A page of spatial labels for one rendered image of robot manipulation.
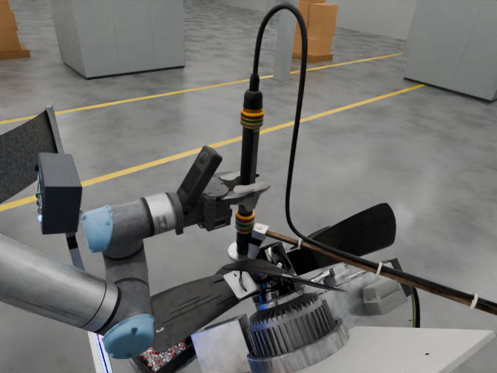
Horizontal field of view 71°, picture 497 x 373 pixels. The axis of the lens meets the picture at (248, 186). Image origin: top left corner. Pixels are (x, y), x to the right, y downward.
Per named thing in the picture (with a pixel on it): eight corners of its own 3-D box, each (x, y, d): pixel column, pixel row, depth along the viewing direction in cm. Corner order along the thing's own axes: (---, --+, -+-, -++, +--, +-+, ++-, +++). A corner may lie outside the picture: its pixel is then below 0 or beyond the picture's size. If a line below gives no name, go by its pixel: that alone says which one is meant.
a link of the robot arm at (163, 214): (140, 189, 66) (154, 212, 60) (164, 183, 68) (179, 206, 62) (144, 220, 70) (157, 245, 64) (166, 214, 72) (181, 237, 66)
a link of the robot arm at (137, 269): (109, 319, 64) (98, 276, 58) (109, 274, 73) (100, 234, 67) (153, 308, 66) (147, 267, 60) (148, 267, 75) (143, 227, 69)
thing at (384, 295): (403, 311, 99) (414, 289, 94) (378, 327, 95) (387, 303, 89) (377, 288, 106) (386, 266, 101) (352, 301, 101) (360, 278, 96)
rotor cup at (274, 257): (287, 284, 103) (271, 243, 106) (313, 280, 91) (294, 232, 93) (245, 303, 97) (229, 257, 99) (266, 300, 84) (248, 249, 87)
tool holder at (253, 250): (268, 252, 86) (272, 221, 81) (257, 271, 80) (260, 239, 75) (236, 240, 89) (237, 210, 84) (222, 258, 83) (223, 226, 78)
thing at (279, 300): (289, 292, 103) (287, 286, 103) (315, 289, 90) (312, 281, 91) (248, 310, 96) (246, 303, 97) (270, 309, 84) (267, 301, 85)
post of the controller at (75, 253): (87, 280, 129) (76, 240, 118) (78, 283, 128) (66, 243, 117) (86, 275, 131) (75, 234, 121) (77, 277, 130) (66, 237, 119)
